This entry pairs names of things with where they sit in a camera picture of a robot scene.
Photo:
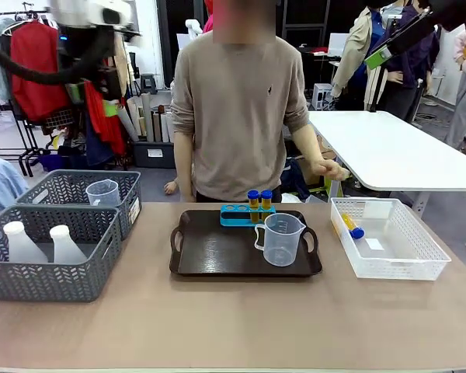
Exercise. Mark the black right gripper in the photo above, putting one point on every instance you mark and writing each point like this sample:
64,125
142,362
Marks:
407,35

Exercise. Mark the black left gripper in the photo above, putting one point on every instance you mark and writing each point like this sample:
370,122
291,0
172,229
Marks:
110,81

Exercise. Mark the yellow tube with blue cap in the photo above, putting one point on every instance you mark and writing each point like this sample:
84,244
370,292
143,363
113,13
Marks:
253,204
351,226
266,202

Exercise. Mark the clear plastic measuring cup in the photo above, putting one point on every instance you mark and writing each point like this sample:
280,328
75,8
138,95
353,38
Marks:
279,248
103,194

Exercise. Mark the person's left forearm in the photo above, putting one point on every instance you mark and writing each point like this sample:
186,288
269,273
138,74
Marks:
307,143

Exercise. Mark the white Franka left arm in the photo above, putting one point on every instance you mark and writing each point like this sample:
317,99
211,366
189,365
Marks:
89,13

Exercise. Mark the person's right forearm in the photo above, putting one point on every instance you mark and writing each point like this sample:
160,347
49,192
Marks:
184,171

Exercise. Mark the Franka right arm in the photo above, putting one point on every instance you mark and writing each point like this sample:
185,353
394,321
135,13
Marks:
446,11

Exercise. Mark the person's left hand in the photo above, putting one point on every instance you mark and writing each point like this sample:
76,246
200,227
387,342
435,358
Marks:
328,169

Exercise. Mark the mannequin in beige coat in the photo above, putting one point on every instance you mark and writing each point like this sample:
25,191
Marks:
357,50

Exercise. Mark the red hanging cloth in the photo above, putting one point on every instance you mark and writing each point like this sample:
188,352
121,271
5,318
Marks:
106,128

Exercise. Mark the mannequin in purple jacket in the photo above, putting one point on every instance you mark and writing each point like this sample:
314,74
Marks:
411,70

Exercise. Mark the white paper roll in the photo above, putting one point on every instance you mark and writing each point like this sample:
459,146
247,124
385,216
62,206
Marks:
147,116

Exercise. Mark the grey step stool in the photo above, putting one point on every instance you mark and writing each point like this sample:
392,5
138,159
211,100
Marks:
149,83

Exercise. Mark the red hanging jacket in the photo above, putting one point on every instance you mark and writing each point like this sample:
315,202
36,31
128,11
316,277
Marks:
35,70

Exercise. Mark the white computer case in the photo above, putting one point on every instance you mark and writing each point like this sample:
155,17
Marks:
322,96

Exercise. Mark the dark grey storage bin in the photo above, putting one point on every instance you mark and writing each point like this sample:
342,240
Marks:
155,153

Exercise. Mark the black clothing rack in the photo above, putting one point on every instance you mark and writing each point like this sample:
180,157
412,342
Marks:
23,147

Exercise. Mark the grey basket with label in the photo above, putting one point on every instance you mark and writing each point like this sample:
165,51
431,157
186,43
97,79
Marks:
62,186

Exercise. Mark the white rounded table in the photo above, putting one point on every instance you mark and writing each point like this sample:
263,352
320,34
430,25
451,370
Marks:
392,155

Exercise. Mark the light blue shirt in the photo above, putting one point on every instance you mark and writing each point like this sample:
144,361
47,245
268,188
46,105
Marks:
2,182

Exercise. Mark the person in beige sweater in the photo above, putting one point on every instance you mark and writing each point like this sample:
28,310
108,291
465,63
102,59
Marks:
237,116

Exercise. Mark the white plastic bottle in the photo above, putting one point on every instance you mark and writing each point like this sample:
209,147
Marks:
23,248
68,248

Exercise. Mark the blue test tube rack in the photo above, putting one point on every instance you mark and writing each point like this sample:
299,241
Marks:
233,220

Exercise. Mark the grey basket without label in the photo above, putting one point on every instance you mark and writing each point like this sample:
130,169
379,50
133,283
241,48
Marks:
42,279

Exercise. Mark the dark brown plastic tray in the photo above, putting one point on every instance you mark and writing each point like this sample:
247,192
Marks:
217,252

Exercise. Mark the white perforated plastic basket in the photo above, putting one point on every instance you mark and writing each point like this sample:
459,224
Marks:
396,268

